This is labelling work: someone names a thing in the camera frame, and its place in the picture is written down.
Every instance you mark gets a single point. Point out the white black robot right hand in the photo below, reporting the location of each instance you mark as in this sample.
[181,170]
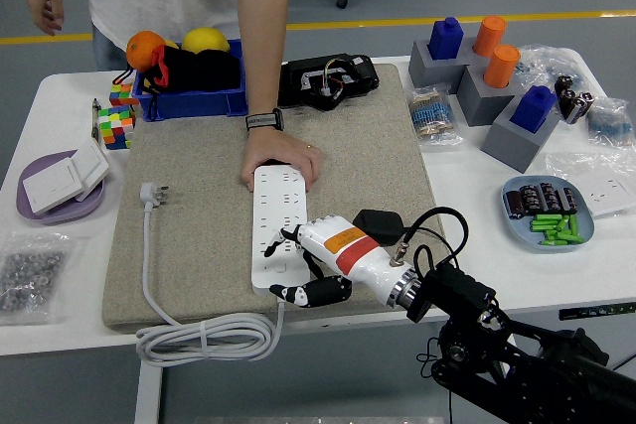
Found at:
[348,250]

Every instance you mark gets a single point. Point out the person's left hand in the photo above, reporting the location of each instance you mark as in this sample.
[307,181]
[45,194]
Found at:
[278,146]

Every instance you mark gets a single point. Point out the black plug adapter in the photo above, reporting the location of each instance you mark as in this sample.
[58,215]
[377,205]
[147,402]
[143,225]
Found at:
[377,225]

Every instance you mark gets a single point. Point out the white power strip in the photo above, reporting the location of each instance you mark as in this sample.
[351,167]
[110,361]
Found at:
[278,195]

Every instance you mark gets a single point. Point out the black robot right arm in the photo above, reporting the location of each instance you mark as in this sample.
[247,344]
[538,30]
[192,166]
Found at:
[462,290]

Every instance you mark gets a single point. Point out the person's left forearm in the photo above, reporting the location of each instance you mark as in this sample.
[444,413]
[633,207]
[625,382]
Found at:
[261,46]

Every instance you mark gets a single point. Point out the black wrist watch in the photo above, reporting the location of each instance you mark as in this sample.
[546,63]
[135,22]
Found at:
[263,121]

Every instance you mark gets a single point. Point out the grey-brown mat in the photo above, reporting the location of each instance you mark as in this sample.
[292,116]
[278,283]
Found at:
[199,171]

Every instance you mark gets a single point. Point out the blue plastic bin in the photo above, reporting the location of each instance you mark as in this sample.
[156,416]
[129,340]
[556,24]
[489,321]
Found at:
[199,98]

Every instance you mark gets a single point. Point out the black pouch with red trim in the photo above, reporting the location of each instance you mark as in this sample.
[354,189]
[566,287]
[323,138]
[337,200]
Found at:
[208,71]

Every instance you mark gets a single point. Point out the orange fruit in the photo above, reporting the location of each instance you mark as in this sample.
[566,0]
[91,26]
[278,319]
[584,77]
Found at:
[141,49]

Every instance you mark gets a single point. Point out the small colourful puzzle cube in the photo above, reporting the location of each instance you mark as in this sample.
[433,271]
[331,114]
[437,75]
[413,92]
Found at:
[121,94]

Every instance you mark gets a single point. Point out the yellow lemon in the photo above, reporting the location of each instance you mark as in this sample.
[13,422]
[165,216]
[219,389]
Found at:
[206,41]

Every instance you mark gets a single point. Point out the grey pen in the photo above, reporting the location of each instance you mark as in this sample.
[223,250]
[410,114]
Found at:
[95,118]

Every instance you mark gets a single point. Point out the small yellow fruit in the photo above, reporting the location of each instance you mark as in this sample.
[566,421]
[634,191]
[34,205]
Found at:
[171,44]

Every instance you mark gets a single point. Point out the large colourful puzzle cube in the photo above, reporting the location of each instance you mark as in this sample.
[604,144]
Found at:
[116,126]

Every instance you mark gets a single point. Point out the grey block holder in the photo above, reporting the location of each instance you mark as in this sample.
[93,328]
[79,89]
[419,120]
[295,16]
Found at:
[422,69]
[477,106]
[507,146]
[469,49]

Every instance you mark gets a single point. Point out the black capacitor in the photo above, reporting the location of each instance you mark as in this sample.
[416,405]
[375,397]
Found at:
[530,198]
[570,199]
[514,203]
[549,195]

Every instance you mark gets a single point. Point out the light blue plate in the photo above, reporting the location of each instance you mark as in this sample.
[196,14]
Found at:
[522,233]

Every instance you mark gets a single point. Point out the green battery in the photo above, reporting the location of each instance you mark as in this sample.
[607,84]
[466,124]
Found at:
[574,225]
[554,235]
[544,219]
[542,227]

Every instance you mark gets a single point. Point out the blue square peg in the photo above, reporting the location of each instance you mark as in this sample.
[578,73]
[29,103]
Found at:
[531,108]
[444,39]

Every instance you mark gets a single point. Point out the purple tray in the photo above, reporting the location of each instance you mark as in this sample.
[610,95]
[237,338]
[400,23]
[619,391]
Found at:
[64,213]

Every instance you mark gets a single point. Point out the orange cylinder peg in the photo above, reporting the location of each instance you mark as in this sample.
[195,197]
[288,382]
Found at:
[489,37]
[502,66]

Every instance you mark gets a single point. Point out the white table leg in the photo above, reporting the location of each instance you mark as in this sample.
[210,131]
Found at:
[148,394]

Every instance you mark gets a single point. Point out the black desk control panel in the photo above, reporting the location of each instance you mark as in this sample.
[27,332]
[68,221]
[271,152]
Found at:
[591,312]

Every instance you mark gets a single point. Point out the white socket in clear bag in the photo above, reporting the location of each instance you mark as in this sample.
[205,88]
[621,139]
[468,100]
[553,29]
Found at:
[611,193]

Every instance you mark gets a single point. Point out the bag of black batteries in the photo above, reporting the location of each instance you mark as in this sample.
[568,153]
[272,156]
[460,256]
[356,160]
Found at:
[574,98]

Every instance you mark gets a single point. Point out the clear bag of small parts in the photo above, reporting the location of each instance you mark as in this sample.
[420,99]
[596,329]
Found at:
[546,61]

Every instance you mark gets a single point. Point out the clear bag of metal nuts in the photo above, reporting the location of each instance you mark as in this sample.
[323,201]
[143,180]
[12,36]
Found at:
[30,275]

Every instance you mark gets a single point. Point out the clear bag of blue resistors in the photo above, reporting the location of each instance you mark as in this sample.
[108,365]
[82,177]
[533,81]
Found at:
[611,123]

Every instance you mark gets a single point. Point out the white wall switch panel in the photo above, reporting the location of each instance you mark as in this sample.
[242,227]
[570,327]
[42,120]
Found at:
[92,166]
[52,185]

